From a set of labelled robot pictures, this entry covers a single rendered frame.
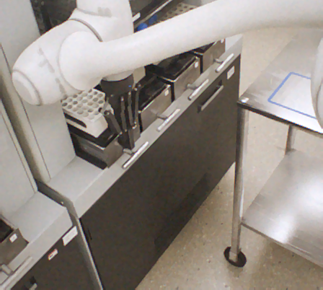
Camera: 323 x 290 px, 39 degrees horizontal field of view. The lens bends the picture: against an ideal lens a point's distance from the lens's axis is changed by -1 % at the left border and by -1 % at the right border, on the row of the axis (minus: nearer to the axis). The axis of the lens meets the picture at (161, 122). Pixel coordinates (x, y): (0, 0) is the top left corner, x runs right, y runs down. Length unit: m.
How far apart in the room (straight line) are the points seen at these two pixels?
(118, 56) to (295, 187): 1.11
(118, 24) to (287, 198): 1.01
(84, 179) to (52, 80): 0.43
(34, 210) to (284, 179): 0.95
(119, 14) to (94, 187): 0.47
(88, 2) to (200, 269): 1.21
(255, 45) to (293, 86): 1.65
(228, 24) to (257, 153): 1.52
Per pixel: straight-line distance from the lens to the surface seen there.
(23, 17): 0.94
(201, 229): 1.91
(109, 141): 1.12
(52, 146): 1.12
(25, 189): 1.12
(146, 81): 1.26
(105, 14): 0.87
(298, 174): 1.75
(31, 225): 1.10
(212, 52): 1.43
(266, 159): 2.16
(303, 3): 0.66
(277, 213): 1.63
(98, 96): 1.18
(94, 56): 0.74
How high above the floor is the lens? 1.59
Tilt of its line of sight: 43 degrees down
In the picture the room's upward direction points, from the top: 6 degrees counter-clockwise
